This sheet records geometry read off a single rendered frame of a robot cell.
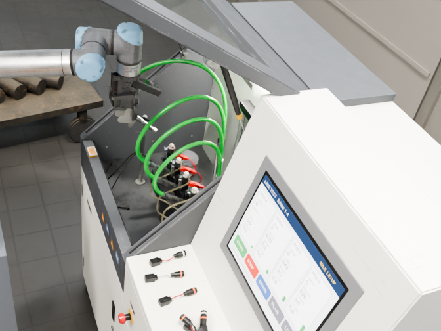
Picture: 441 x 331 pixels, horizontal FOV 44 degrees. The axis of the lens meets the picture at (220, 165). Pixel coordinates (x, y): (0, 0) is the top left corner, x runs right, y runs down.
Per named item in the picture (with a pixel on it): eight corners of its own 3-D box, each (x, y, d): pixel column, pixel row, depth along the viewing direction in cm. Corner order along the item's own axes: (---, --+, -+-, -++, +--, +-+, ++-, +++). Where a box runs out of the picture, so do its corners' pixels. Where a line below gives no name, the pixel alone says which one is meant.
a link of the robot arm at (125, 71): (137, 53, 169) (144, 66, 164) (136, 66, 172) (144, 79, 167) (113, 54, 166) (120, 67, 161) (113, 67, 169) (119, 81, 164)
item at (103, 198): (82, 170, 227) (82, 140, 217) (92, 168, 229) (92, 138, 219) (120, 284, 185) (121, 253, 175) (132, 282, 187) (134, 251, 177)
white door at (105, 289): (82, 272, 271) (80, 168, 229) (86, 271, 272) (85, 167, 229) (114, 389, 227) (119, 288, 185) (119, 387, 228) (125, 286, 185)
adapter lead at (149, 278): (145, 283, 164) (146, 279, 163) (144, 278, 166) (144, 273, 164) (184, 278, 168) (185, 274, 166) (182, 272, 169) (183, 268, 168)
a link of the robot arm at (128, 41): (115, 19, 161) (144, 22, 162) (114, 52, 168) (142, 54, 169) (113, 31, 155) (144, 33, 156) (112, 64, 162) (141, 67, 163)
